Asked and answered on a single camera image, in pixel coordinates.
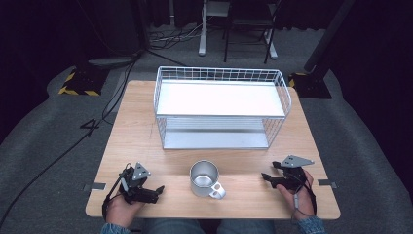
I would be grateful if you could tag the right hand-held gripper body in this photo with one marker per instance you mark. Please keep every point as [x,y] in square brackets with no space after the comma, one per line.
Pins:
[292,174]

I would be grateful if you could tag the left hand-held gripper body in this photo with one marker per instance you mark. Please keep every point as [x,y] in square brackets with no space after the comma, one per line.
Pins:
[137,182]

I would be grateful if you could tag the person's right hand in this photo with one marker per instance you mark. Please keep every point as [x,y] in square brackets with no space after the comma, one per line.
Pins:
[300,201]

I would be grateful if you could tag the person's left hand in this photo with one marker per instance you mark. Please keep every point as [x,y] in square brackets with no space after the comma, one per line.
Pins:
[120,211]

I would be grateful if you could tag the grey tape strip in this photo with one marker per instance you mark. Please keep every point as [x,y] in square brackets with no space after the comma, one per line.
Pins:
[96,186]
[327,183]

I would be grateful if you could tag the person's legs in jeans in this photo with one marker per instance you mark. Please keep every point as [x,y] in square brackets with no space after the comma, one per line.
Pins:
[207,226]

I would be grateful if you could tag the black yellow striped stand base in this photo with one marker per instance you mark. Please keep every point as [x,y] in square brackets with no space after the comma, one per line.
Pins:
[310,85]
[82,81]

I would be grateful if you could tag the black slanted stand pole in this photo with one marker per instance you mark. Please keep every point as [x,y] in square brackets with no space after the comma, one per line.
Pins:
[328,35]

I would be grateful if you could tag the black folding chair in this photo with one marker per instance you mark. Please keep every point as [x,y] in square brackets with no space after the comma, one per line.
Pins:
[248,22]

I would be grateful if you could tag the white desk frame leg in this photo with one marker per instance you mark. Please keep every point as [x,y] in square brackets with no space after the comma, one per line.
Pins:
[203,29]
[272,45]

